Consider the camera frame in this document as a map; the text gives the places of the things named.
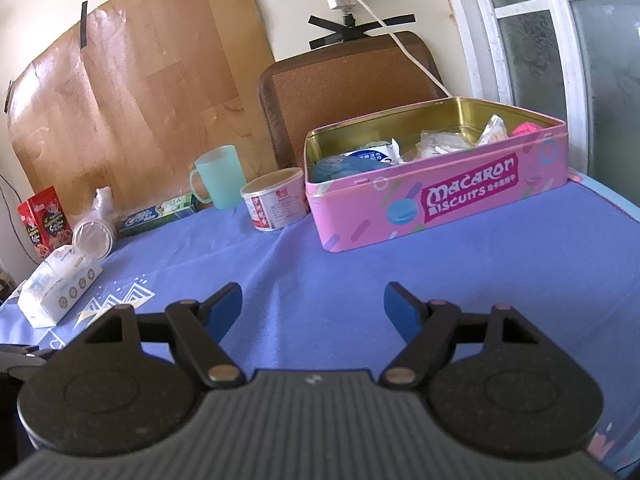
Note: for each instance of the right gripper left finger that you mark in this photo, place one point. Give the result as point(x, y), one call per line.
point(131, 380)

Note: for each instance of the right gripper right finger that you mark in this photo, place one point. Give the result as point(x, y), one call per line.
point(492, 381)

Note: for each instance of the cotton swab bag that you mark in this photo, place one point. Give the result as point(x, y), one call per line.
point(436, 143)

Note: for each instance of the blue face mask pack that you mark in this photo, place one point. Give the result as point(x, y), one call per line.
point(339, 166)

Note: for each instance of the bagged white badge reel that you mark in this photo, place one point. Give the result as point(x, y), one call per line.
point(495, 131)

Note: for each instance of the pink fluffy scrunchie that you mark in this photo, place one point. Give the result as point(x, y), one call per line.
point(525, 128)

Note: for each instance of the white tissue pack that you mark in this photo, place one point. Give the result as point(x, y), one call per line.
point(56, 285)

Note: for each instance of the blue patterned tablecloth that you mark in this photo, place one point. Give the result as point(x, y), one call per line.
point(567, 259)

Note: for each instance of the red snack box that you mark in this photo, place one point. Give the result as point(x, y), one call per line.
point(45, 223)

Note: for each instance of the bagged plastic lids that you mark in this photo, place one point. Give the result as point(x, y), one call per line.
point(95, 234)

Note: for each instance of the toothpaste box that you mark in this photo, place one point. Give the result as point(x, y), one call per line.
point(152, 217)

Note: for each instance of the teal plastic mug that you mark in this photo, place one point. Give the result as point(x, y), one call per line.
point(222, 175)

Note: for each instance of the white red paper cup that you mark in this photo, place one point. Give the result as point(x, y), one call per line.
point(277, 199)

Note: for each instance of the pink macaron biscuit tin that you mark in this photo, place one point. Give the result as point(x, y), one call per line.
point(379, 205)

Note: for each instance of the wood pattern board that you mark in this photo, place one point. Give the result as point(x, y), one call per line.
point(130, 97)

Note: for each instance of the brown woven tray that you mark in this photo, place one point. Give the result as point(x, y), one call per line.
point(342, 82)

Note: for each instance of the white framed glass door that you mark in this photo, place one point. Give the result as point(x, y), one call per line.
point(577, 60)

